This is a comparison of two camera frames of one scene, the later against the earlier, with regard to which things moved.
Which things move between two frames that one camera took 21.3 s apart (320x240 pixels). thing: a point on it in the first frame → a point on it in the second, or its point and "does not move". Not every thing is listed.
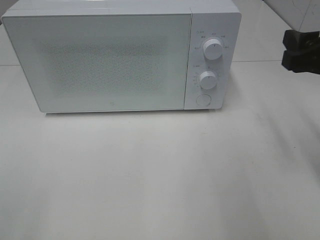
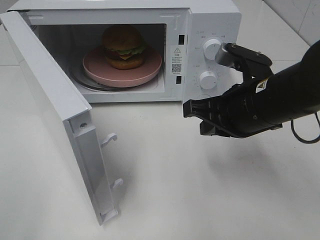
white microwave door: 104,62 → 69,112
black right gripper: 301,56 → 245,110
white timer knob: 208,80 does not move
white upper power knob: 212,49 does not move
